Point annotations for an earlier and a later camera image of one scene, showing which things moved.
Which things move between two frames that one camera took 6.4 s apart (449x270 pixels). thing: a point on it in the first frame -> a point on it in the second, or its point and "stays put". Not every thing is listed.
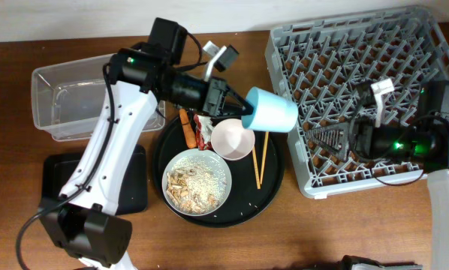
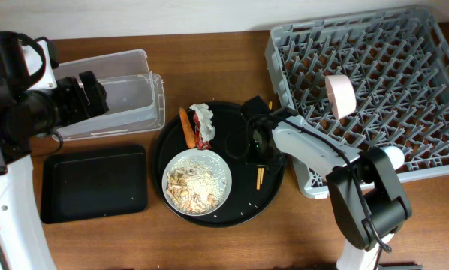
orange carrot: x=191 y=140 stays put
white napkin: x=206 y=125 stays put
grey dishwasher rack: x=319 y=63 stays put
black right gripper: x=360 y=135 -> x=254 y=160
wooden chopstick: x=256 y=167 stays put
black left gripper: x=217 y=104 -> x=71 y=85
